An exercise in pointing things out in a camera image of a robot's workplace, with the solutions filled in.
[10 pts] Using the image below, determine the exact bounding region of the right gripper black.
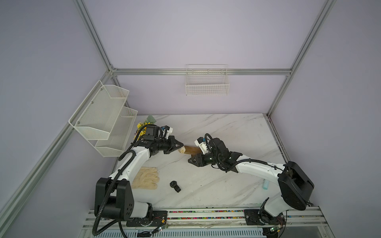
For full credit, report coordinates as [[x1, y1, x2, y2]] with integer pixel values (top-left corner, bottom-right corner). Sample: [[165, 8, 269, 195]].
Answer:
[[189, 151, 222, 167]]

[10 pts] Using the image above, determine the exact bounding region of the wooden watch stand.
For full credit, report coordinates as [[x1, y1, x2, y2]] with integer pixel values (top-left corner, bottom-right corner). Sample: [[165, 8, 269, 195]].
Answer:
[[179, 145, 201, 156]]

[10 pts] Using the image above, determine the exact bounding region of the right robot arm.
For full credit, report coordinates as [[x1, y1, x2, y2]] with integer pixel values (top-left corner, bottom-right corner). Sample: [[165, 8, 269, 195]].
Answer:
[[188, 133, 315, 225]]

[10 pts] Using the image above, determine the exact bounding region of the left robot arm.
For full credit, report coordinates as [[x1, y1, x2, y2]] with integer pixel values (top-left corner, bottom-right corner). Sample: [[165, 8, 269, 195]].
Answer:
[[92, 124, 183, 236]]

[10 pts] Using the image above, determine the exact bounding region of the black wrist watch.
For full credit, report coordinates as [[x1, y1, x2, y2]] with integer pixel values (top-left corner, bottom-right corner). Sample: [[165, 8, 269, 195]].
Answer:
[[170, 180, 181, 193]]

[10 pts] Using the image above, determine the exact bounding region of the yellow sunflower bouquet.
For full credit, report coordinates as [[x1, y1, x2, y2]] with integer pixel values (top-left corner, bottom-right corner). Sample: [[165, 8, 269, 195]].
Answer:
[[135, 115, 157, 139]]

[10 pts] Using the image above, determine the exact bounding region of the lower white mesh shelf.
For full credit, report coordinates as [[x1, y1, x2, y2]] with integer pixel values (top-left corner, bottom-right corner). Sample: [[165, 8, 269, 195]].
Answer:
[[94, 107, 138, 157]]

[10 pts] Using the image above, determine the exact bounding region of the white mesh shelf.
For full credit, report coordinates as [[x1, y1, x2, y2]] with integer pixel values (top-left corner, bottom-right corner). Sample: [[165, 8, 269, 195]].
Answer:
[[94, 107, 138, 157], [68, 81, 129, 140]]

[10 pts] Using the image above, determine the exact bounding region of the upper white mesh shelf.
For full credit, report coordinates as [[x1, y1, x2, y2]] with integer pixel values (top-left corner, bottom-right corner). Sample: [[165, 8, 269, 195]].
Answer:
[[68, 81, 129, 140]]

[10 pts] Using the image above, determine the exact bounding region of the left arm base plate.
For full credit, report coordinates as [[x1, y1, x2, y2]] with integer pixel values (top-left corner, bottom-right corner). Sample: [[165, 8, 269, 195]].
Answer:
[[126, 210, 168, 227]]

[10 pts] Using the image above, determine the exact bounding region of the white wire wall basket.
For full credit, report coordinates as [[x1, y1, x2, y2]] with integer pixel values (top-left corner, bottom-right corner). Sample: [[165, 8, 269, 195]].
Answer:
[[185, 64, 230, 96]]

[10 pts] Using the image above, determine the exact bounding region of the white perforated cable tray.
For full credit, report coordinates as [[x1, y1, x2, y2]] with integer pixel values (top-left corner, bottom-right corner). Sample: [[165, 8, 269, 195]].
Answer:
[[91, 228, 266, 238]]

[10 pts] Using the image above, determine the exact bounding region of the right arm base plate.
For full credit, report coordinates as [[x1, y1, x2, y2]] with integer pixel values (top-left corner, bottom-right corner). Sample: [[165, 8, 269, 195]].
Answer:
[[244, 209, 286, 226]]

